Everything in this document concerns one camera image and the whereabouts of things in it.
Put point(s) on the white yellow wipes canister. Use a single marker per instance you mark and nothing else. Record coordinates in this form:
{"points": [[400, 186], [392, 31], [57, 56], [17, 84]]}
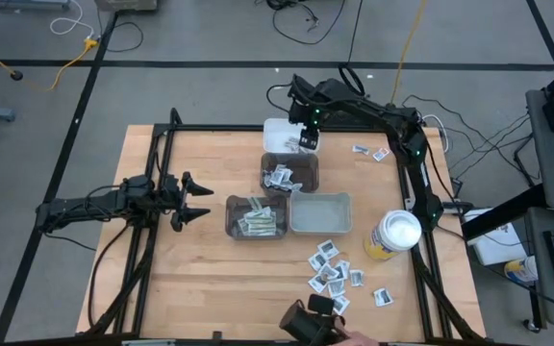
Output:
{"points": [[521, 270]]}

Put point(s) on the grey plastic bin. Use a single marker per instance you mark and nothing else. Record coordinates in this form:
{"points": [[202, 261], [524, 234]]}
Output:
{"points": [[320, 214]]}

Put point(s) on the small white ointment packet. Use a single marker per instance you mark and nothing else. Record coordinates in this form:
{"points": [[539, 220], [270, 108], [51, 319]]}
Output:
{"points": [[360, 149], [296, 142]]}

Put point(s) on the dark translucent plastic bin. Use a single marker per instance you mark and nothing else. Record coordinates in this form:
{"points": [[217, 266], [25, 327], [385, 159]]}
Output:
{"points": [[233, 211], [308, 168]]}

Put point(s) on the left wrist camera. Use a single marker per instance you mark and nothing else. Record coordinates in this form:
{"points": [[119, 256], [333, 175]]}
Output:
{"points": [[171, 182]]}

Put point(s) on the black floor grommet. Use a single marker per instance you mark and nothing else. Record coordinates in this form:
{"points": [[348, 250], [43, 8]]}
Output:
{"points": [[16, 76]]}

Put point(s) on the small red packet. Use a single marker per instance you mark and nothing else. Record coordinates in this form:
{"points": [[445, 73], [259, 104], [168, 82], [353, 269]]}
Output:
{"points": [[381, 154]]}

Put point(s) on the grey metal base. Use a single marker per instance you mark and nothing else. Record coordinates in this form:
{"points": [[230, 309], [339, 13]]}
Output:
{"points": [[27, 4]]}

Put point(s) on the white plastic bin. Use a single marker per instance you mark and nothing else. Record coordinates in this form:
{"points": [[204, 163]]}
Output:
{"points": [[277, 137]]}

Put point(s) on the disinfecting wipes canister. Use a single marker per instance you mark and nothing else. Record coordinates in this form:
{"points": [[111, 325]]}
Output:
{"points": [[399, 230]]}

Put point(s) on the black handheld device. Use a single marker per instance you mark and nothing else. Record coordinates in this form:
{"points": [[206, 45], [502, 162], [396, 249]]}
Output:
{"points": [[306, 324]]}

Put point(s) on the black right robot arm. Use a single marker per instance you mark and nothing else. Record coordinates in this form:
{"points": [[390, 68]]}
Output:
{"points": [[402, 120]]}

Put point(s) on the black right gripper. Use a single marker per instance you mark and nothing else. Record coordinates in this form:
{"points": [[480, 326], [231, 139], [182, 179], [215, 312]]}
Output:
{"points": [[309, 138]]}

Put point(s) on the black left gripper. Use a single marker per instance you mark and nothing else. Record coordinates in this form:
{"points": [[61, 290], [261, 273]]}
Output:
{"points": [[177, 202]]}

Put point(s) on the black desk leg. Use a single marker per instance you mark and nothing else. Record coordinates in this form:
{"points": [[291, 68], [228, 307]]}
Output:
{"points": [[512, 206]]}

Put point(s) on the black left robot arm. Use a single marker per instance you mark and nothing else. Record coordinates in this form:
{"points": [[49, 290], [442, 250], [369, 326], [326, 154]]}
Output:
{"points": [[80, 209]]}

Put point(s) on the red white ointment packet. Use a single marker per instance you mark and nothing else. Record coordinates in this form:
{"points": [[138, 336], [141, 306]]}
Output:
{"points": [[287, 144]]}

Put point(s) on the adhesive bandage strip wrapper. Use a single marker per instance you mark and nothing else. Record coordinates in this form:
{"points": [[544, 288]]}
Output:
{"points": [[259, 227], [266, 212], [256, 204], [260, 233], [258, 220], [242, 227]]}

